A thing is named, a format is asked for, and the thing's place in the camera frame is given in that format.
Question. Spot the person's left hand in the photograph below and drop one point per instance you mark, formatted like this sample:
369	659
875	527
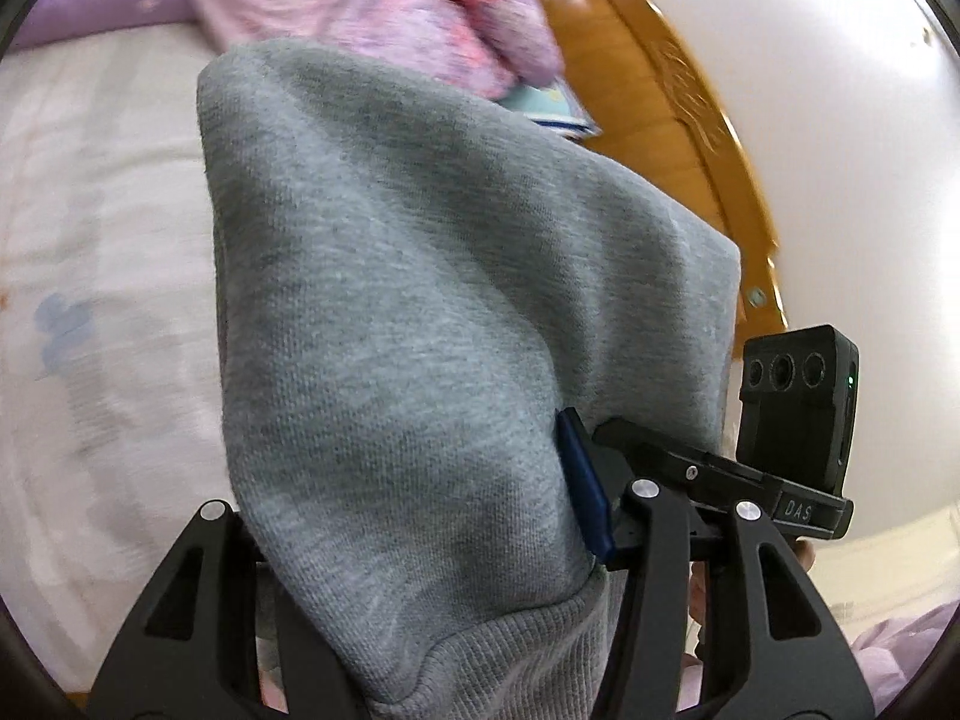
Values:
803	551

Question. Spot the pink floral quilt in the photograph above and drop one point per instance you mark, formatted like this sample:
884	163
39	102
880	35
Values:
486	47

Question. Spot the black camera box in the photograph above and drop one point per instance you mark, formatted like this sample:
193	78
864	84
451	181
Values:
799	398

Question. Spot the light blue patterned cloth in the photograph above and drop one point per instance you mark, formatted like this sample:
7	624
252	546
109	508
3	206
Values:
553	107

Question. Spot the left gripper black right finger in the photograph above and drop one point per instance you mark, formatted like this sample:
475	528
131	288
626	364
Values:
771	647

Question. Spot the grey hooded sweatshirt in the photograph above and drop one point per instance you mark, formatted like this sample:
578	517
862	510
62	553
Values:
412	282

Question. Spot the wooden headboard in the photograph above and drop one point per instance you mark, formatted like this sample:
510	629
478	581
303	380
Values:
660	117

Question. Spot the white patterned bed sheet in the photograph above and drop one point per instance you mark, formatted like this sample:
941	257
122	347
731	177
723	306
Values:
111	432

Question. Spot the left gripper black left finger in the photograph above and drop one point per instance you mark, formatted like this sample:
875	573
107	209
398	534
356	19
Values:
187	649

